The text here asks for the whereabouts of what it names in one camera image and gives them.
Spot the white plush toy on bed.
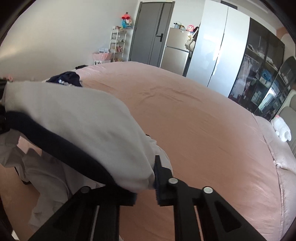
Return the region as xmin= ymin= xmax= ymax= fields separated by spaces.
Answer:
xmin=270 ymin=115 xmax=292 ymax=142

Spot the pink storage basket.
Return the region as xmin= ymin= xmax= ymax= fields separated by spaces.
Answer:
xmin=92 ymin=48 xmax=113 ymax=65

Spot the dark glass wardrobe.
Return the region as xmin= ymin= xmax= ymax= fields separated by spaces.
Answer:
xmin=228 ymin=19 xmax=295 ymax=121

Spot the red and blue plush toy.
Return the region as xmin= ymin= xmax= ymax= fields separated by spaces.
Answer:
xmin=121 ymin=12 xmax=132 ymax=29

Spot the pink satin pillow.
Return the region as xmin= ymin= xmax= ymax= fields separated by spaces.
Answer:
xmin=276 ymin=167 xmax=295 ymax=237
xmin=253 ymin=115 xmax=295 ymax=173

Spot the silver refrigerator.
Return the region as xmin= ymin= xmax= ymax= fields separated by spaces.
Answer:
xmin=160 ymin=28 xmax=191 ymax=75

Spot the white bag hanging on fridge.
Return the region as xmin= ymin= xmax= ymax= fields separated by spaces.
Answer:
xmin=185 ymin=30 xmax=198 ymax=52

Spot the white shirt with navy trim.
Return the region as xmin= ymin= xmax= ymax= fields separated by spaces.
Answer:
xmin=1 ymin=81 xmax=171 ymax=231

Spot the pink plush toy on fridge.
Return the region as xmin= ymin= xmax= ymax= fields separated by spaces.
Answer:
xmin=186 ymin=25 xmax=195 ymax=32

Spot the navy skirt with white stripes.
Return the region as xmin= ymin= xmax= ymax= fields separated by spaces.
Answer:
xmin=46 ymin=71 xmax=82 ymax=87

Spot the white wardrobe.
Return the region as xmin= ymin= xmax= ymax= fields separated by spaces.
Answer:
xmin=187 ymin=1 xmax=250 ymax=97

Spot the grey door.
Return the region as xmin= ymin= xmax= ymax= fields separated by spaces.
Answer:
xmin=128 ymin=1 xmax=175 ymax=67

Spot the white wire shelf rack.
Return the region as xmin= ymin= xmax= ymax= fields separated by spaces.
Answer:
xmin=109 ymin=28 xmax=127 ymax=62

